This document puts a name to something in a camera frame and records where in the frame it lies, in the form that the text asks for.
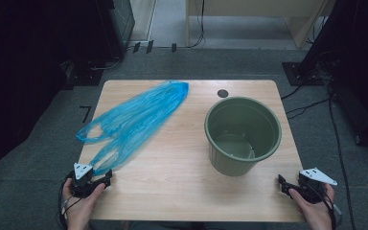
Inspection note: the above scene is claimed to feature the right hand-held gripper cable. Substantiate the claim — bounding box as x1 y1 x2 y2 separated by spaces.
310 182 343 230

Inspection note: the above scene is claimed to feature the black angled floor tape mark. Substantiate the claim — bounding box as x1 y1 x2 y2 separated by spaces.
79 105 92 124

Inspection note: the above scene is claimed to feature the dark stand base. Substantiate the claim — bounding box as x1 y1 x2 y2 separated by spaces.
59 59 105 91

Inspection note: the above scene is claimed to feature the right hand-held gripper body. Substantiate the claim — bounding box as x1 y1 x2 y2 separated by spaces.
296 167 338 205

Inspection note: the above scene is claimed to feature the left hand-held gripper cable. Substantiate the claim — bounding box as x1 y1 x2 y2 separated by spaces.
57 171 78 230

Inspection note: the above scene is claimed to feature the person's right hand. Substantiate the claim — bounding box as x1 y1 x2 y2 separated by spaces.
288 183 336 230

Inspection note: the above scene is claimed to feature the black stand base plate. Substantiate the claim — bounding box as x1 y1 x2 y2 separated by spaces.
281 60 326 87

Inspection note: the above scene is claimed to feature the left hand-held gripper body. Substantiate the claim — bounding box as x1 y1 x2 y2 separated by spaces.
70 162 107 198

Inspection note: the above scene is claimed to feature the black cabinet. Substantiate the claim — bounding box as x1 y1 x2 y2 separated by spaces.
94 0 136 62

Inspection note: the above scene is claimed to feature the person's left hand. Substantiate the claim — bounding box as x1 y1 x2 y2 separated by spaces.
61 177 106 230

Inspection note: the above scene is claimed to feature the light wooden desk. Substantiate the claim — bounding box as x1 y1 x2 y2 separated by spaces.
185 0 337 50

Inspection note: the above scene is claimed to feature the hand-held gripper cable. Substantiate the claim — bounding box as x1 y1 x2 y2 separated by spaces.
57 171 78 230
310 182 343 230

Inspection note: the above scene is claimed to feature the long black floor cable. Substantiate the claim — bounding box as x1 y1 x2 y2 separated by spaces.
327 90 357 230

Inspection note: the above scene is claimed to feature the black hanging cable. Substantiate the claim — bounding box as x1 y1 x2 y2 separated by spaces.
189 0 207 49

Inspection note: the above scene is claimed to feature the green plastic bucket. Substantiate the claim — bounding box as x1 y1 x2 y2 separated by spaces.
203 96 283 177

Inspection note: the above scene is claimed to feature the blue plastic bag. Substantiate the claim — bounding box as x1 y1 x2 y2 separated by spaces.
75 80 190 177

